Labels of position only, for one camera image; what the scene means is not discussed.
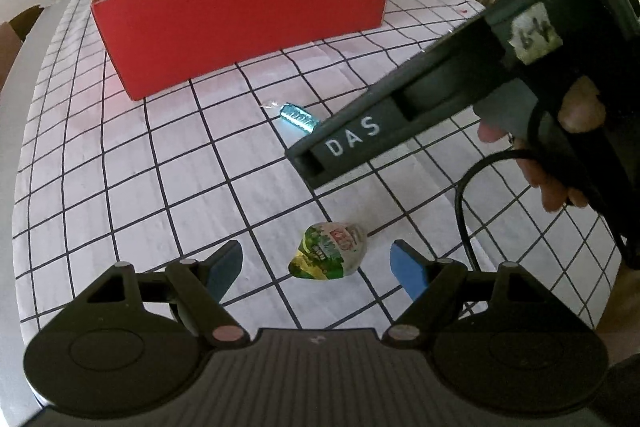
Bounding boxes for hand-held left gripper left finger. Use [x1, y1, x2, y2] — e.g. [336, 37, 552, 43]
[75, 239, 249, 349]

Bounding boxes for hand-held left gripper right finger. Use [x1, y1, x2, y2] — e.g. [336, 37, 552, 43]
[382, 239, 558, 349]

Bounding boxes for green lid jelly cup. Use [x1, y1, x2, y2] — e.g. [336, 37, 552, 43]
[289, 222, 369, 282]

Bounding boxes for teal candy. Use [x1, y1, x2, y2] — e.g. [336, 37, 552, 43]
[278, 103, 319, 136]

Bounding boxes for red cardboard box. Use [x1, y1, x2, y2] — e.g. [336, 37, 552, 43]
[91, 0, 397, 102]

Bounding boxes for person's right hand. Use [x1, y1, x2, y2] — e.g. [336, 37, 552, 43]
[477, 75, 606, 214]

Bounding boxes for wooden chair with towel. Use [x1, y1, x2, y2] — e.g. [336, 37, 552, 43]
[0, 4, 46, 92]

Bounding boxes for black cable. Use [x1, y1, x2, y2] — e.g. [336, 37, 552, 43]
[457, 151, 531, 274]

